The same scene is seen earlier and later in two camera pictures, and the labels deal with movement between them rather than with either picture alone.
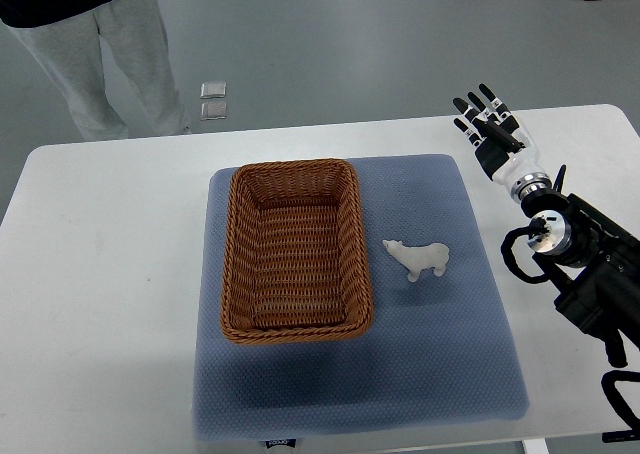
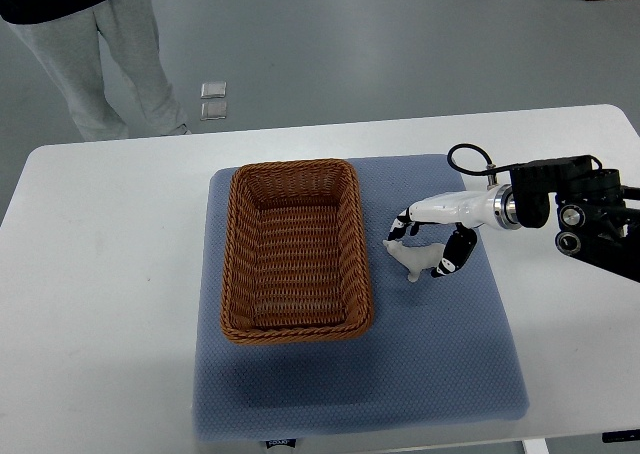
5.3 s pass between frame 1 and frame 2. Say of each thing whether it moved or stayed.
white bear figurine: stayed
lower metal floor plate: stayed
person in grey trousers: stayed
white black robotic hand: moved
